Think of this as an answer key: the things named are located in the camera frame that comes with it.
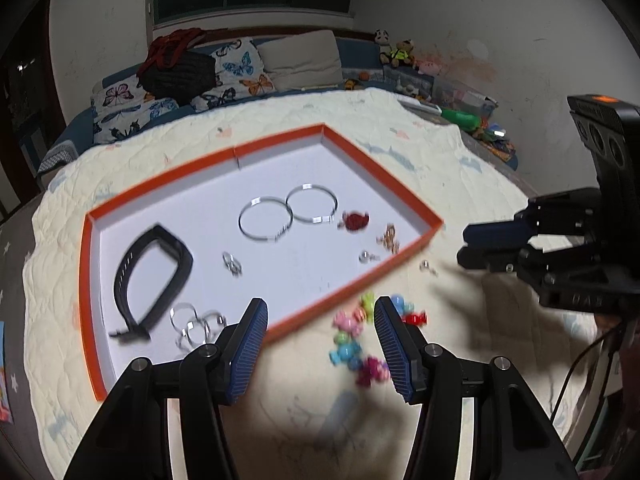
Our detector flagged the white quilted blanket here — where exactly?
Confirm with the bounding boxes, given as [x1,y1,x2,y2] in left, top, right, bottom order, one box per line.
[22,87,602,480]

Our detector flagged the plain silver bangle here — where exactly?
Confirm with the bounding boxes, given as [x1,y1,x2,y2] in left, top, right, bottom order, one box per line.
[284,183,339,225]

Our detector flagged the green plastic toy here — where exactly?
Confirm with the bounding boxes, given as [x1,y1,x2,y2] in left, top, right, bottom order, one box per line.
[440,108,482,130]

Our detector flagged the blue sofa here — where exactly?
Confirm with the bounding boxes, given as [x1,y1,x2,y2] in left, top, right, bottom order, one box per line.
[35,34,521,173]

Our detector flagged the clear storage boxes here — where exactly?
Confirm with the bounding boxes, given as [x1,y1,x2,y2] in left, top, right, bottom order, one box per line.
[384,67,499,119]

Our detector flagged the white flat box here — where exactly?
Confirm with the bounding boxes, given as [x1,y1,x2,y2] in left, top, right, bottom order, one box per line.
[399,99,444,114]

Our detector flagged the black wristband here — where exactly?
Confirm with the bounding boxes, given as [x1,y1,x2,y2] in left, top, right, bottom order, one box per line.
[109,224,195,345]

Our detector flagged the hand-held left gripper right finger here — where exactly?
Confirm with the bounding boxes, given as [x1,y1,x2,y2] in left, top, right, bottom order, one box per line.
[373,296,581,480]

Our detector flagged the gold charm earrings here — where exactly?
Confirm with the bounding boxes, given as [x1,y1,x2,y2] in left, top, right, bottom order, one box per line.
[375,224,401,254]

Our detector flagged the orange cardboard tray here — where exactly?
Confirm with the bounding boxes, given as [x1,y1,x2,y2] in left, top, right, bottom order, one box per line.
[79,123,445,402]

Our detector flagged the bear plush with yellow vest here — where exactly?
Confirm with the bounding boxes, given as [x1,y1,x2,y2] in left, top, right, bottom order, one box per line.
[382,39,417,67]

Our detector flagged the silver bangle with clasp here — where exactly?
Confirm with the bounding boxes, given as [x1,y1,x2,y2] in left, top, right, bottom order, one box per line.
[238,195,294,243]

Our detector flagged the colourful bead bracelet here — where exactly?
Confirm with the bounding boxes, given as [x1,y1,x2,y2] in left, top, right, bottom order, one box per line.
[328,292,430,387]

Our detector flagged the pile of small toys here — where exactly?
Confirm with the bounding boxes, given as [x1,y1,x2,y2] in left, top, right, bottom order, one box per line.
[470,120,519,162]

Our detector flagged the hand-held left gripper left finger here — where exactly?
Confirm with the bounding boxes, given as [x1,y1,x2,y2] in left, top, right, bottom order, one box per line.
[62,298,270,480]

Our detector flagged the silver chain necklace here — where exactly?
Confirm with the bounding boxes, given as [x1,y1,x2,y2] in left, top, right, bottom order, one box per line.
[169,302,229,352]

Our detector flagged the butterfly print pillow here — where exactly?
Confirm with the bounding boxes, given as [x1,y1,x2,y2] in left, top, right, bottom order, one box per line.
[91,74,180,144]
[190,37,277,112]

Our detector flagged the beige pillow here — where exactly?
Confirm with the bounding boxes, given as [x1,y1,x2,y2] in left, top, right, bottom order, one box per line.
[256,29,344,92]

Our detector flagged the black quilted bag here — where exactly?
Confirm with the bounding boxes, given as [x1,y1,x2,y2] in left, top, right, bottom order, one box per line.
[141,51,218,104]

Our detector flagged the black cable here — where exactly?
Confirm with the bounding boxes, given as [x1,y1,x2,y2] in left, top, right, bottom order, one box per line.
[549,324,623,423]

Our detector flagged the red cloth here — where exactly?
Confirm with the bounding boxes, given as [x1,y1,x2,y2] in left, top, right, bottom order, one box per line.
[144,29,207,77]

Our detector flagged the red gem charm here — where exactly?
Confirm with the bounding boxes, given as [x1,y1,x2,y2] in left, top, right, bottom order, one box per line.
[339,211,371,233]

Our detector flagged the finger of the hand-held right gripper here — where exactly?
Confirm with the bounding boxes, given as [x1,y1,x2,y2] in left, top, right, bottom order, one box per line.
[456,244,597,292]
[462,187,602,249]

